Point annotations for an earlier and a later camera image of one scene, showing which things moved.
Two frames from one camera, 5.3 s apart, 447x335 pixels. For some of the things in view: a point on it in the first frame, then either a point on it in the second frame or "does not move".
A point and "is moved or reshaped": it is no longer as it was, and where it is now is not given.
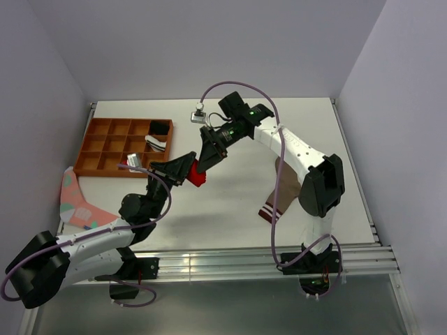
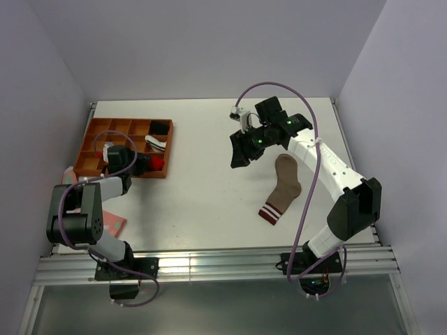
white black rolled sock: [156, 144] does not move
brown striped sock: [289, 188] does not move
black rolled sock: [159, 127] does not move
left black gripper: [174, 170] -> [143, 162]
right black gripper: [211, 151] -> [242, 149]
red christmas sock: [196, 179] is moved or reshaped
